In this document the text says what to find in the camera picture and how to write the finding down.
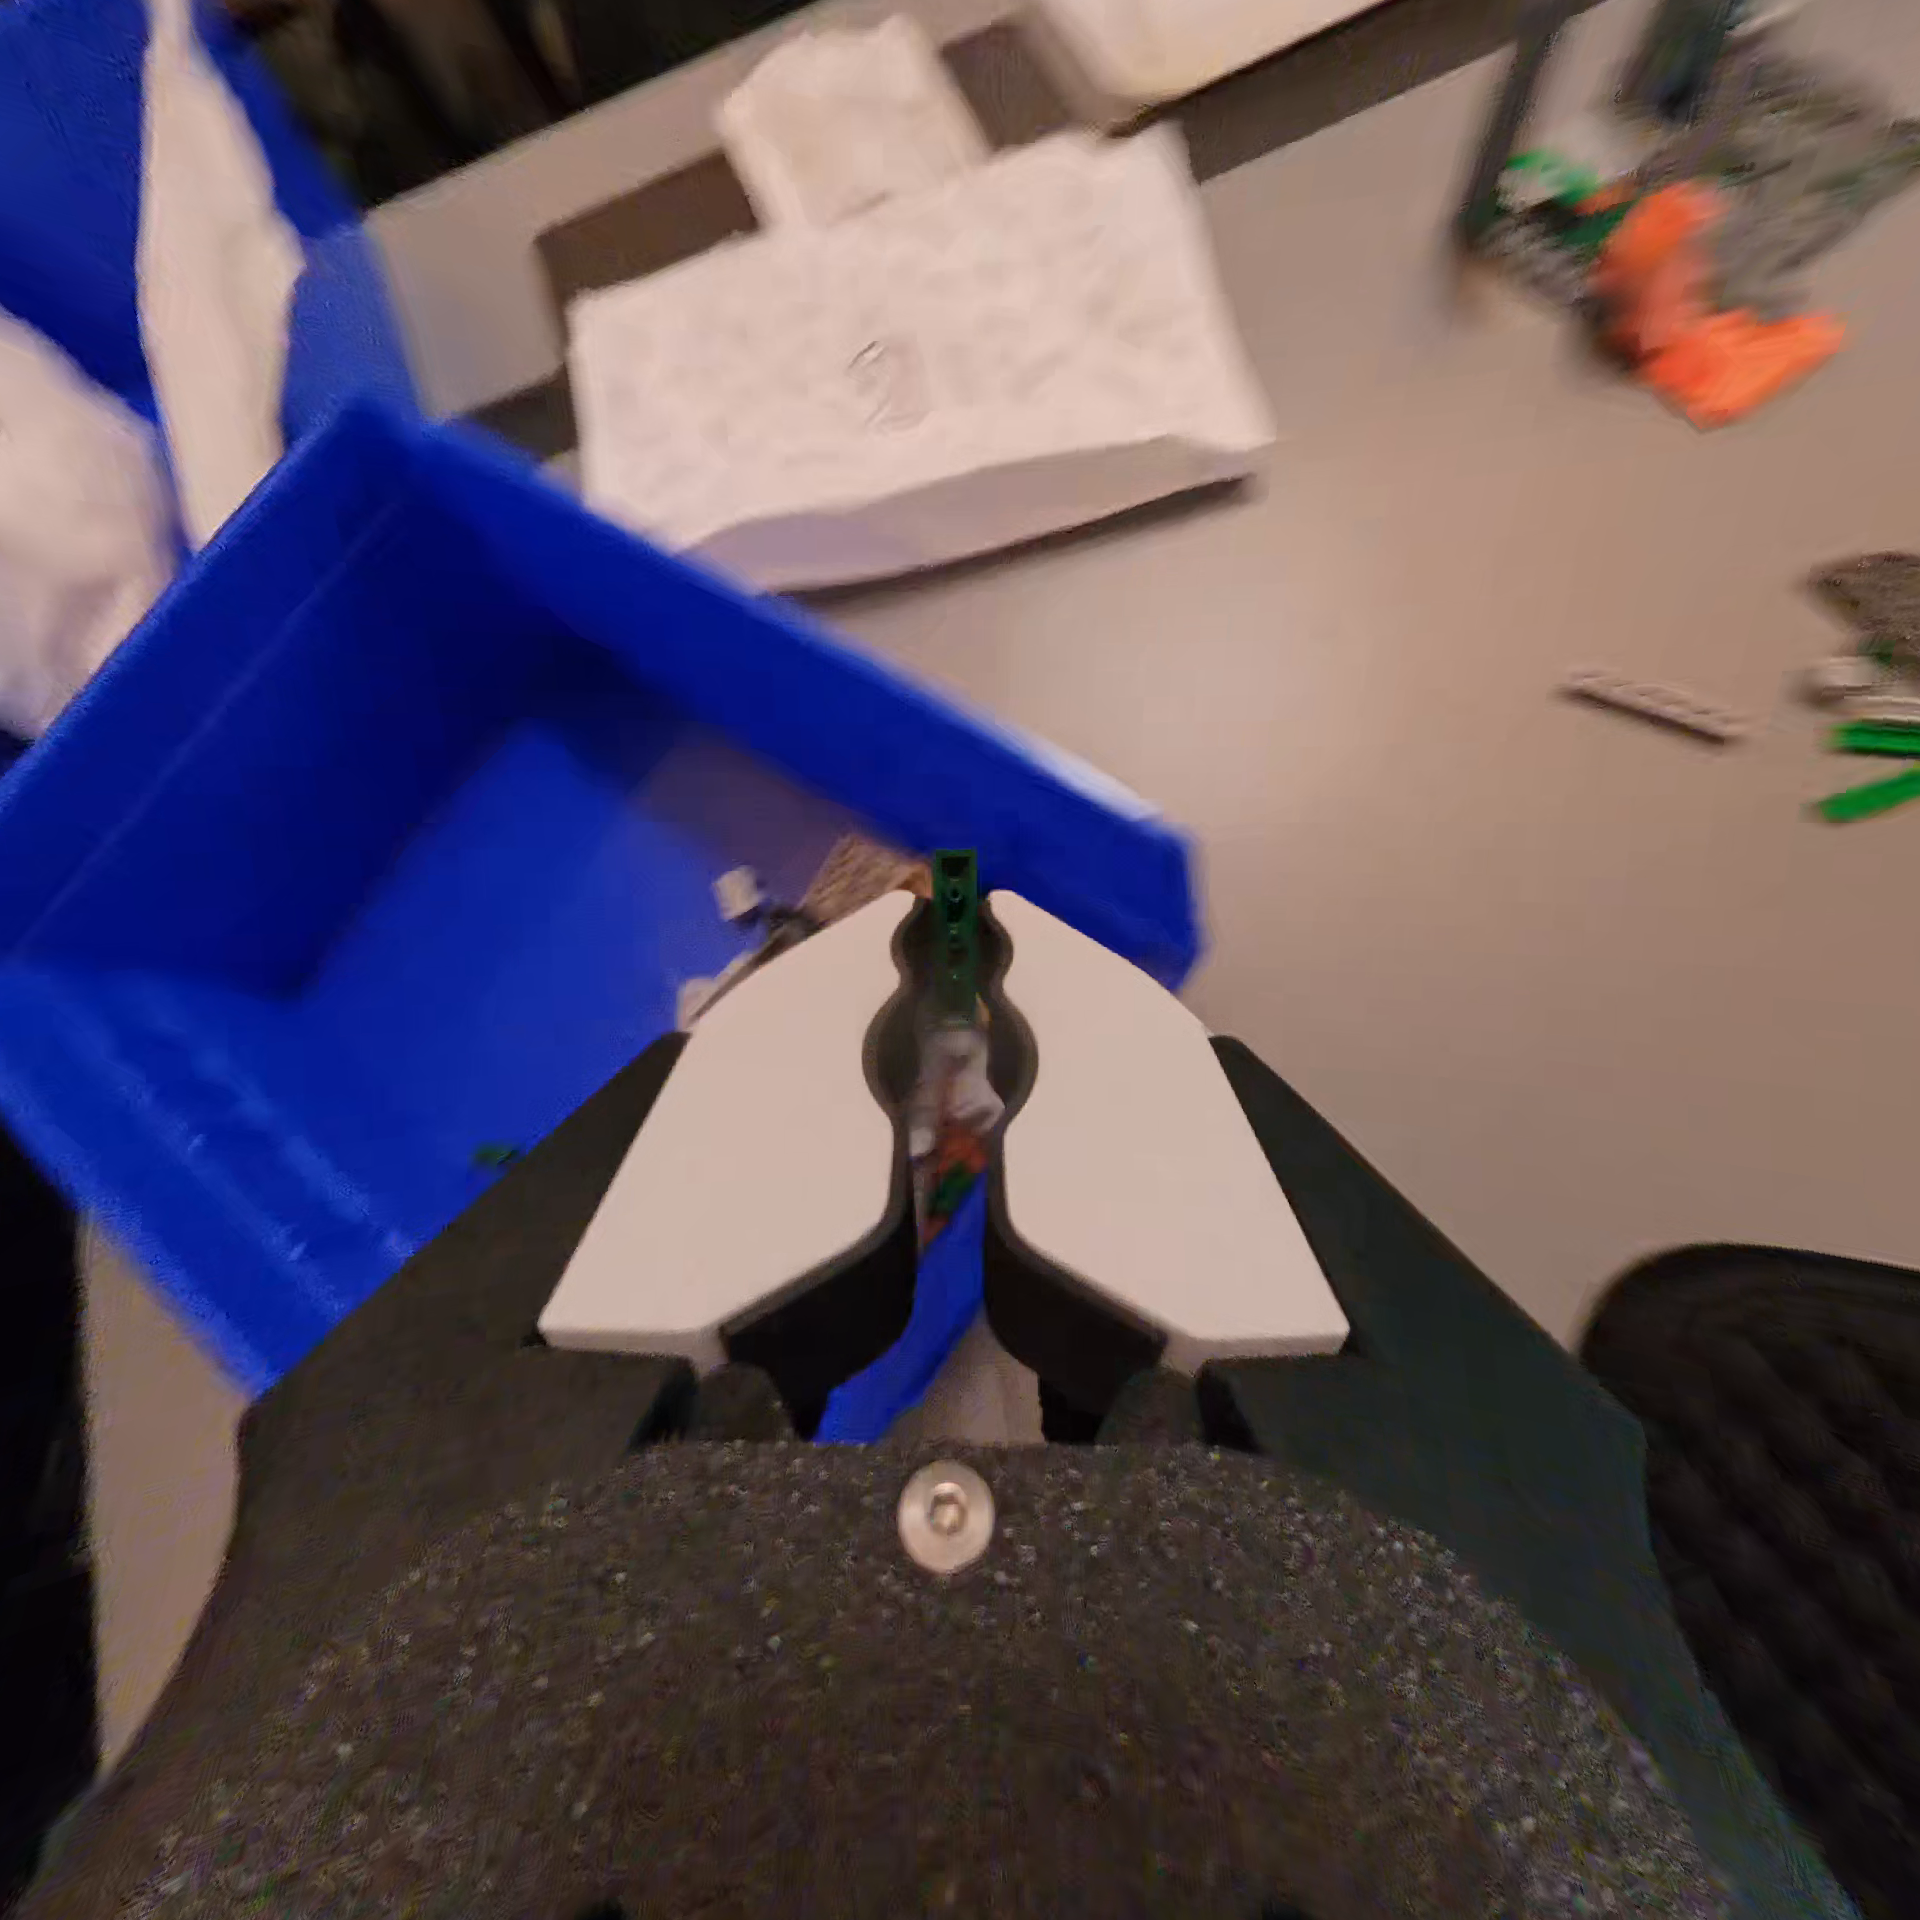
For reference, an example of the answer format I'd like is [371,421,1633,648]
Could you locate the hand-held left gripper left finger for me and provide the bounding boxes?
[541,892,917,1368]

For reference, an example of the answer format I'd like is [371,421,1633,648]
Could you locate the orange lego slope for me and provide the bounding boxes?
[1592,181,1849,426]

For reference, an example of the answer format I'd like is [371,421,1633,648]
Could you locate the thin light grey lego plate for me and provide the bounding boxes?
[1561,670,1751,743]

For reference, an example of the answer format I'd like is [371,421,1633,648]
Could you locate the white printed paper bag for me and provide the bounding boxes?
[570,121,1277,597]

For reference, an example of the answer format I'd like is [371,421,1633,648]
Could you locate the grey lego baseplate build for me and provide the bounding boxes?
[1468,0,1920,332]

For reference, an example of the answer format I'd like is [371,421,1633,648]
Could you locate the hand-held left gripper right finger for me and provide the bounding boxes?
[976,892,1352,1368]

